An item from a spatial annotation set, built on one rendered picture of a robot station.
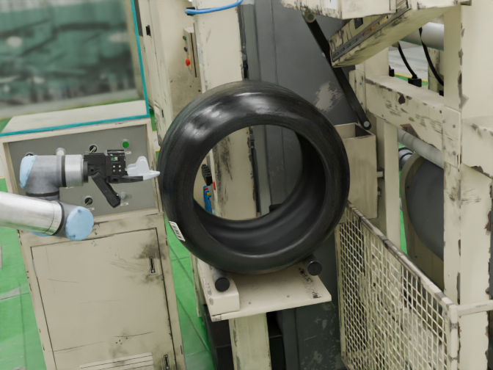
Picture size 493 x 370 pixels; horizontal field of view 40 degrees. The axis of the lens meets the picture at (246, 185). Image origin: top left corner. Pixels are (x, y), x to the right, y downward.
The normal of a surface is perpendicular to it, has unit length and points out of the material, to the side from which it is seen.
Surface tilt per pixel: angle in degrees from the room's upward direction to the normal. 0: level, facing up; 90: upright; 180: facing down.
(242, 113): 79
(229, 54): 90
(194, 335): 0
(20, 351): 0
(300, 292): 0
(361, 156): 90
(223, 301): 90
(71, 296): 90
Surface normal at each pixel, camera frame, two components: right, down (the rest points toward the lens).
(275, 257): 0.22, 0.47
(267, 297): -0.09, -0.94
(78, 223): 0.79, 0.15
